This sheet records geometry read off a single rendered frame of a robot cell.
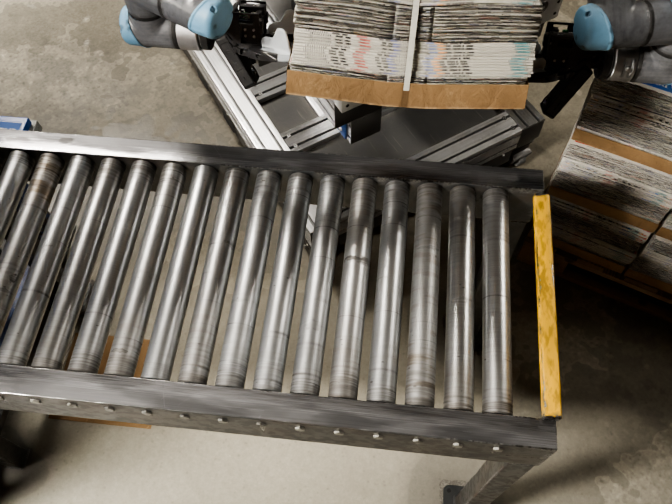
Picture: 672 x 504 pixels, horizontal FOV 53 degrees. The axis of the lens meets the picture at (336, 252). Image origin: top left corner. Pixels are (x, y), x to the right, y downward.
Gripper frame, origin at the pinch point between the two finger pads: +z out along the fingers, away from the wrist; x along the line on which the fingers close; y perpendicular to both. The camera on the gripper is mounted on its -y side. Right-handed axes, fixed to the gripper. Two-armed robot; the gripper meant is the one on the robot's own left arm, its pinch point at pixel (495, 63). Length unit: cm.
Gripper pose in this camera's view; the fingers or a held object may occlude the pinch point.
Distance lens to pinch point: 133.3
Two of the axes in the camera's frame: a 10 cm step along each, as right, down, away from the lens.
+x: -1.0, 6.4, -7.6
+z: -9.9, -0.8, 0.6
